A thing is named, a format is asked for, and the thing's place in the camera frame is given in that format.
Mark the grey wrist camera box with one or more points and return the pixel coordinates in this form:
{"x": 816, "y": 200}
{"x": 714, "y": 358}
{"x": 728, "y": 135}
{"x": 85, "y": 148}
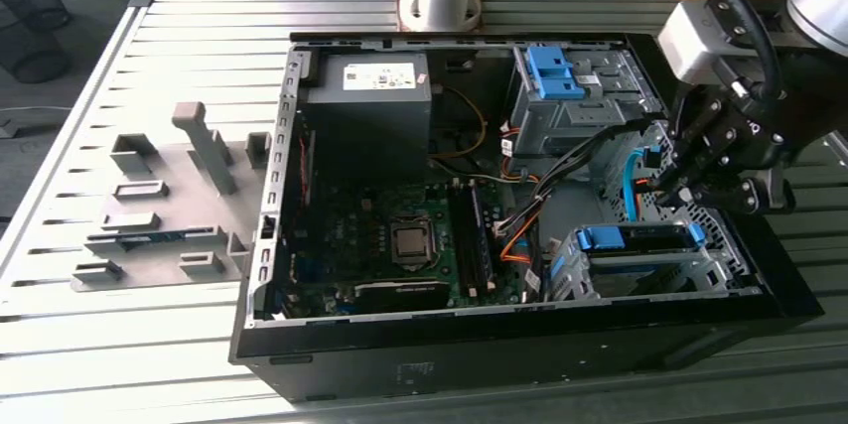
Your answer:
{"x": 689, "y": 42}

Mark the metal disk bay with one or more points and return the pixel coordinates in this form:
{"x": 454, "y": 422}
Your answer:
{"x": 714, "y": 270}

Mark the hard disk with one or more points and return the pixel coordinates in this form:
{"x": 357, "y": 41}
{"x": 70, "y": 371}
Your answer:
{"x": 598, "y": 238}

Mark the grey metal drive cage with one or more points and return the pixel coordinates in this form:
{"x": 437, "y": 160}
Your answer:
{"x": 582, "y": 121}

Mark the black open PC case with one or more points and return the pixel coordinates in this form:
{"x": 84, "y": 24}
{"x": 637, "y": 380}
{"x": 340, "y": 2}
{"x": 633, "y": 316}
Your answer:
{"x": 464, "y": 354}

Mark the green motherboard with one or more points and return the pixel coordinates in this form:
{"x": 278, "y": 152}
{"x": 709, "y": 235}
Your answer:
{"x": 344, "y": 245}

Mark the blue RAM stick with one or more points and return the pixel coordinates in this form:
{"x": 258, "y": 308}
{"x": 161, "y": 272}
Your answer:
{"x": 484, "y": 240}

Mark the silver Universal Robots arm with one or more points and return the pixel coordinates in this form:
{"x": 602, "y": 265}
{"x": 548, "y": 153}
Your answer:
{"x": 437, "y": 2}

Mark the blue plastic drive latch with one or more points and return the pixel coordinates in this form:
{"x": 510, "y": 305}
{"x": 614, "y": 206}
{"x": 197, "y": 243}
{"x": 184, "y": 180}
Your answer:
{"x": 553, "y": 76}

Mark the grey parts rack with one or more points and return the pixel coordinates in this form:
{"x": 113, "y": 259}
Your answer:
{"x": 165, "y": 265}

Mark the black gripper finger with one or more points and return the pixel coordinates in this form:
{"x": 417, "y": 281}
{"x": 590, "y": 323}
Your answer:
{"x": 698, "y": 146}
{"x": 728, "y": 190}

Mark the grey Dell power supply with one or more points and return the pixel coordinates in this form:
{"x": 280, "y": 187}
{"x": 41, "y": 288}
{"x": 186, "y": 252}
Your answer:
{"x": 370, "y": 126}

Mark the CPU socket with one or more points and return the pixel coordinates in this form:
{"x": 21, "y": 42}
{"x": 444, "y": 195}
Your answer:
{"x": 413, "y": 261}

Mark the black RAM slot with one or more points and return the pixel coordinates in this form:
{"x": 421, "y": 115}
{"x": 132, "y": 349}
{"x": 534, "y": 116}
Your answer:
{"x": 461, "y": 240}

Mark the silver CPU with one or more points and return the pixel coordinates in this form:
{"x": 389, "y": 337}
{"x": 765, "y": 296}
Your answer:
{"x": 412, "y": 240}

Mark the black graphics card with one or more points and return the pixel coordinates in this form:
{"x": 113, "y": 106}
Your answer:
{"x": 404, "y": 295}

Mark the black mesh wastebasket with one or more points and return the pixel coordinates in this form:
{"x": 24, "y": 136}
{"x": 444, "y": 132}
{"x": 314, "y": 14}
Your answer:
{"x": 33, "y": 46}

